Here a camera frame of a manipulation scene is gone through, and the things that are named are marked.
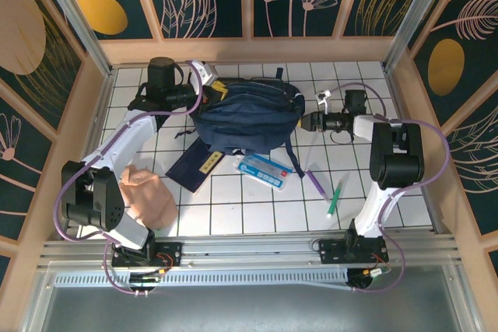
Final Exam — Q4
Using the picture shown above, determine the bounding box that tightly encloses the navy blue backpack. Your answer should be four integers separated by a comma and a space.
174, 67, 307, 180

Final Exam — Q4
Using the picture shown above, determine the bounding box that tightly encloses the purple marker pen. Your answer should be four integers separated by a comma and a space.
307, 169, 330, 199

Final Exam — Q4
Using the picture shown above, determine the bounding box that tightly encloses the clear blue white pencil case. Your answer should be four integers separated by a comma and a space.
234, 154, 293, 193

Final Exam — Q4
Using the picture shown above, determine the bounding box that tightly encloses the green marker pen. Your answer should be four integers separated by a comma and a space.
326, 182, 345, 218

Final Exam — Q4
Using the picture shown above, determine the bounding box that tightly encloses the dark navy notebook yellow label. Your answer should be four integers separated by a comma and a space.
165, 139, 223, 195

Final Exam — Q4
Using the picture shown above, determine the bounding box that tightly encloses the peach soft pouch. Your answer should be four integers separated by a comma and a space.
118, 166, 178, 232

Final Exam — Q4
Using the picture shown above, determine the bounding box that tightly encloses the grey metal sheet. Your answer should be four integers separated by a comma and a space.
21, 264, 482, 332

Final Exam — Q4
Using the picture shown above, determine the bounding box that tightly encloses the aluminium frame post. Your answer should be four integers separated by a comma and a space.
33, 0, 114, 77
382, 0, 460, 73

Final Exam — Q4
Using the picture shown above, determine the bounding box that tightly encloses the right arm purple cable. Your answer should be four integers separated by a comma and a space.
319, 82, 451, 294

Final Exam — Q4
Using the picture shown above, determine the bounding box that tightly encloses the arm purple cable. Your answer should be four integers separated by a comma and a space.
54, 60, 205, 298
319, 82, 451, 294

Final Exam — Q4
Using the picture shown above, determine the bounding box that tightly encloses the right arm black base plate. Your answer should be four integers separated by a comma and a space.
317, 238, 390, 265

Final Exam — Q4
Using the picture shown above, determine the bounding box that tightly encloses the aluminium mounting rail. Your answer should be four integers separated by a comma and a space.
37, 229, 463, 271

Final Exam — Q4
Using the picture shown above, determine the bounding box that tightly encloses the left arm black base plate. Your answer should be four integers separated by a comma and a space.
110, 240, 184, 268

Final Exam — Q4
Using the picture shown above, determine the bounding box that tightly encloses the grey slotted cable duct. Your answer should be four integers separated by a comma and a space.
53, 271, 351, 290

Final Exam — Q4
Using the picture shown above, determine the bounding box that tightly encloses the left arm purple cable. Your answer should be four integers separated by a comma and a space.
54, 60, 205, 298

